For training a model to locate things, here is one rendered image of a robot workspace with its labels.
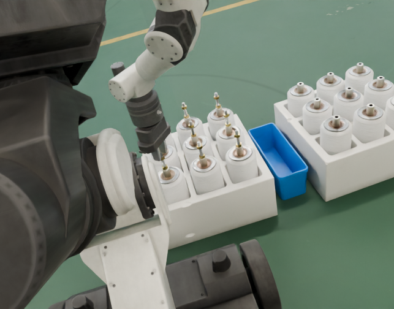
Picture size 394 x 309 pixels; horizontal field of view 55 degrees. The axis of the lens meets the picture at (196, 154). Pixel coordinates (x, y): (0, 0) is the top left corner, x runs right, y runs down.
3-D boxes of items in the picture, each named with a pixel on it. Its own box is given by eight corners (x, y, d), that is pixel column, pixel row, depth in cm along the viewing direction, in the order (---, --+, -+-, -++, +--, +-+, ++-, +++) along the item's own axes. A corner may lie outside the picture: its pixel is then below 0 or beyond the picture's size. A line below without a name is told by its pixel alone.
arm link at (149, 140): (154, 124, 115) (142, 91, 108) (181, 129, 111) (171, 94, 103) (130, 151, 107) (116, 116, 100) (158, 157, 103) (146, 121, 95)
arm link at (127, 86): (166, 99, 102) (155, 61, 95) (139, 122, 96) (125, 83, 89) (137, 92, 108) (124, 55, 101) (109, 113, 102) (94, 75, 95)
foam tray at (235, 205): (277, 215, 130) (274, 177, 118) (168, 250, 128) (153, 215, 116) (242, 148, 160) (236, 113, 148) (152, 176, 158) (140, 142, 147)
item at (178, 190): (178, 229, 125) (164, 191, 113) (162, 214, 131) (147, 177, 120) (200, 212, 128) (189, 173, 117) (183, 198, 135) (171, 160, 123)
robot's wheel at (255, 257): (285, 326, 101) (280, 286, 89) (267, 332, 101) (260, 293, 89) (258, 265, 117) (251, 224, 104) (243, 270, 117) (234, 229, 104)
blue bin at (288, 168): (310, 193, 134) (309, 168, 127) (280, 203, 133) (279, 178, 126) (275, 144, 157) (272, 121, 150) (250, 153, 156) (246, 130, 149)
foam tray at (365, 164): (428, 165, 133) (438, 124, 122) (325, 202, 130) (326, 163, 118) (361, 110, 163) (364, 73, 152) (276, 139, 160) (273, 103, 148)
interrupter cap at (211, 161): (199, 176, 115) (198, 175, 115) (188, 164, 121) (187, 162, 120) (220, 165, 117) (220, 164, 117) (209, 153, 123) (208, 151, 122)
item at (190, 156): (223, 175, 139) (215, 137, 128) (209, 193, 134) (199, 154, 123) (202, 168, 145) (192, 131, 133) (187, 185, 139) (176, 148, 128)
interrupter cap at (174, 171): (165, 188, 114) (165, 187, 114) (151, 177, 119) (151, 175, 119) (184, 175, 117) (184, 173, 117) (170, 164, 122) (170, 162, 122)
